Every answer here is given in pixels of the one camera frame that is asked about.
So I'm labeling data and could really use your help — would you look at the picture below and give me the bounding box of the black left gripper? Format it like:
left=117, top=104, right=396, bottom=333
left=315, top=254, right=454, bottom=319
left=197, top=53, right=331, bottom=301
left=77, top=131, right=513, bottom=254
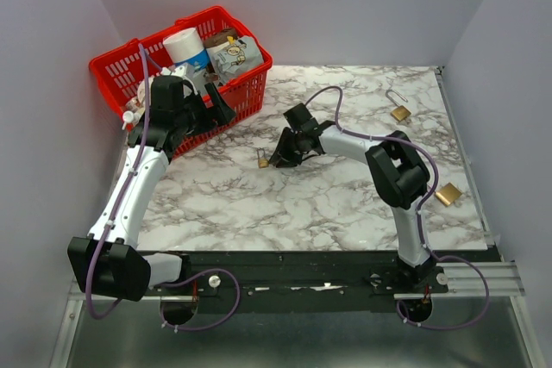
left=175, top=82, right=236, bottom=138

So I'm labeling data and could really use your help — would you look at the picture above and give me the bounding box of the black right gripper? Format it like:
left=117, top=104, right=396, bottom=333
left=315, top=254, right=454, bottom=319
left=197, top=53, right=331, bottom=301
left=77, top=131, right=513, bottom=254
left=268, top=127, right=305, bottom=169

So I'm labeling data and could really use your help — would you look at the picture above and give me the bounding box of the small brass padlock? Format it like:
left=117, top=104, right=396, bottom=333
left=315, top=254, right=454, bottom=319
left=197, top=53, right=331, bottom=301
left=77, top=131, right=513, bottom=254
left=256, top=148, right=270, bottom=169

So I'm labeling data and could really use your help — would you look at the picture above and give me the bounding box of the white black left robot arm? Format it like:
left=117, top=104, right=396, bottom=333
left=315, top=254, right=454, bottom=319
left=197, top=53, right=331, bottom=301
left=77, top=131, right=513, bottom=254
left=67, top=75, right=236, bottom=302

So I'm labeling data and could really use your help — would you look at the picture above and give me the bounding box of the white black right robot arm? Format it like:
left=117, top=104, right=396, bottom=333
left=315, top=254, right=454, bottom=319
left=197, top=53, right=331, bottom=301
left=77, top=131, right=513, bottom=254
left=269, top=103, right=435, bottom=292

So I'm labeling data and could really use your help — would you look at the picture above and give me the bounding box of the grey cartoon snack bag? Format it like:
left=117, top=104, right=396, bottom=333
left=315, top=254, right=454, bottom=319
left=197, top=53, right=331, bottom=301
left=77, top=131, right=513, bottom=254
left=207, top=36, right=264, bottom=84

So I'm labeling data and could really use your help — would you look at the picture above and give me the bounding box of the brown chocolate package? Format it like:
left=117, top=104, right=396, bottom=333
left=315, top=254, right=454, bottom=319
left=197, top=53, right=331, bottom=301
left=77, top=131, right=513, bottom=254
left=203, top=28, right=239, bottom=49

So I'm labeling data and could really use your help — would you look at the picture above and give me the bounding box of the white paper towel roll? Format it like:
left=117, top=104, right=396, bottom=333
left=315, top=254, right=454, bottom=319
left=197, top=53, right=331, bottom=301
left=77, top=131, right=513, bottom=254
left=162, top=28, right=210, bottom=71

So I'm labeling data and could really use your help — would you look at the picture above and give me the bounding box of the white pump lotion bottle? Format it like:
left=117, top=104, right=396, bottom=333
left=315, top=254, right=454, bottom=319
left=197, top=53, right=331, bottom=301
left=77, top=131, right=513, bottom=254
left=122, top=107, right=145, bottom=130

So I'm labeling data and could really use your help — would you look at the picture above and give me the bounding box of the red plastic shopping basket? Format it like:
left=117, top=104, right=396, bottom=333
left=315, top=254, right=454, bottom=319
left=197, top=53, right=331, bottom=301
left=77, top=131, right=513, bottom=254
left=89, top=5, right=273, bottom=158

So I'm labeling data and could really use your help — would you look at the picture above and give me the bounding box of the brass padlock long shackle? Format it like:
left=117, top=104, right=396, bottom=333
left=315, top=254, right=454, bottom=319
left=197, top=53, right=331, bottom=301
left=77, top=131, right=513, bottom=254
left=385, top=89, right=411, bottom=122

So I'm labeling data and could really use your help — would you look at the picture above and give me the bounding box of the large brass padlock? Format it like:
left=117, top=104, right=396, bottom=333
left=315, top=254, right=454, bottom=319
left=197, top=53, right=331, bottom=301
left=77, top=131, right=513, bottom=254
left=435, top=183, right=462, bottom=207

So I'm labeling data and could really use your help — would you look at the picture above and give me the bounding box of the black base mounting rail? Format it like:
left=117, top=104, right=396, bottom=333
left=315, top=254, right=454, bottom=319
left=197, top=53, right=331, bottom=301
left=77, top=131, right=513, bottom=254
left=145, top=251, right=448, bottom=314

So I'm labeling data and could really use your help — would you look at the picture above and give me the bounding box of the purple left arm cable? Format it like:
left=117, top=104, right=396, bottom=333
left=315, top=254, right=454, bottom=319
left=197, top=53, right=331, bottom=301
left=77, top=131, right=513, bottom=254
left=85, top=42, right=173, bottom=320

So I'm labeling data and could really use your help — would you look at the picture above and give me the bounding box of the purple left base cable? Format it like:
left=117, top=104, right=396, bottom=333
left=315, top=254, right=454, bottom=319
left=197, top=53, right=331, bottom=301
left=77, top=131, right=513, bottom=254
left=160, top=267, right=242, bottom=334

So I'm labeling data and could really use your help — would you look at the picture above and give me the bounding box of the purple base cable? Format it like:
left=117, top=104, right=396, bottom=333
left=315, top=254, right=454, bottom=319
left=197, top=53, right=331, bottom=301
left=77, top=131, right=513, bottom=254
left=395, top=298, right=436, bottom=330
left=160, top=267, right=242, bottom=334

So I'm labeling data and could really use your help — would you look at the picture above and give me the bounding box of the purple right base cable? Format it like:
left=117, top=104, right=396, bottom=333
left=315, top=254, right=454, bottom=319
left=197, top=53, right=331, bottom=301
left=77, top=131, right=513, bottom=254
left=395, top=298, right=436, bottom=330

